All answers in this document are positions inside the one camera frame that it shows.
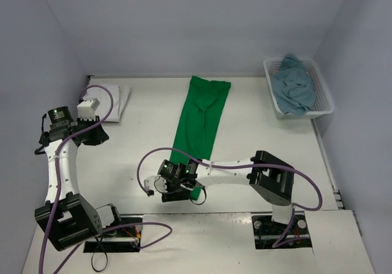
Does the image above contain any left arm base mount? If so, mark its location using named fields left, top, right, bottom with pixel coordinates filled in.
left=83, top=226, right=142, bottom=253

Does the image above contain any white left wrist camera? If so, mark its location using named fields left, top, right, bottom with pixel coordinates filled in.
left=77, top=99, right=100, bottom=121

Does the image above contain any black loop cable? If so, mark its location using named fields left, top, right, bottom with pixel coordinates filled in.
left=90, top=237, right=109, bottom=272

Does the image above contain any white t shirt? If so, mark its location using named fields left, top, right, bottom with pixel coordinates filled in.
left=83, top=84, right=132, bottom=123

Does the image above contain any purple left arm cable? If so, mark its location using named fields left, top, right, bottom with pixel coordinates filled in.
left=37, top=84, right=173, bottom=274

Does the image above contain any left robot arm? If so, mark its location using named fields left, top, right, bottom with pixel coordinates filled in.
left=34, top=99, right=123, bottom=251

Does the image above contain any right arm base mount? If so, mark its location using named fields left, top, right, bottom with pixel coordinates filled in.
left=251, top=213, right=312, bottom=250

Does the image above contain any green t shirt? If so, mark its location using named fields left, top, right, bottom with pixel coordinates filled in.
left=170, top=75, right=232, bottom=200

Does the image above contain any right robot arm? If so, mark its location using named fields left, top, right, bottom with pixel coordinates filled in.
left=154, top=151, right=294, bottom=232

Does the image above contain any white laundry basket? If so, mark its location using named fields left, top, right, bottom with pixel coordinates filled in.
left=263, top=56, right=334, bottom=120

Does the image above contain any light blue garment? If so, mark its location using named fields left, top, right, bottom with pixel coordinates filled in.
left=270, top=54, right=316, bottom=116

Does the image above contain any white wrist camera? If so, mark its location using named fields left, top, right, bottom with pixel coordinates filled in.
left=143, top=175, right=168, bottom=194
left=77, top=99, right=100, bottom=121

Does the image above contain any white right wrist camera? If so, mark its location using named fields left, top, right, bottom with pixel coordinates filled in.
left=143, top=175, right=168, bottom=194

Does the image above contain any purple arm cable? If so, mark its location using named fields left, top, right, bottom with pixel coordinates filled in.
left=37, top=84, right=173, bottom=274
left=137, top=147, right=324, bottom=249

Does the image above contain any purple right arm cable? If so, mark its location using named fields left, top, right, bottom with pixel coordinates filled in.
left=137, top=147, right=324, bottom=249

